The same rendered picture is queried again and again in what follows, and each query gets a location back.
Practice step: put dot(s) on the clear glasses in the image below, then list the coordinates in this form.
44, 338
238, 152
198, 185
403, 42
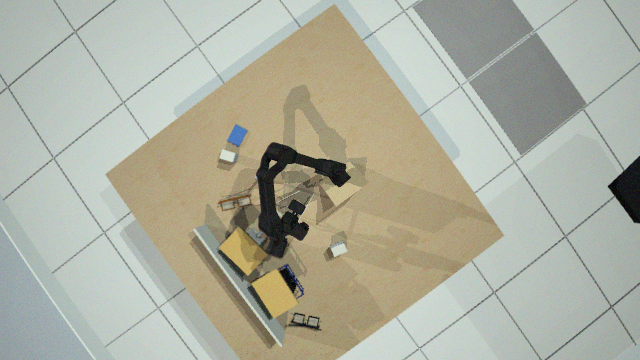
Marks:
312, 321

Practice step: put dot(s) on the blue flat square tile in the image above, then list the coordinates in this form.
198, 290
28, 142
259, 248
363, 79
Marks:
237, 134

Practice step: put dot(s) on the brown rectangular glasses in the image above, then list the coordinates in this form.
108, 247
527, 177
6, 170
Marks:
241, 201

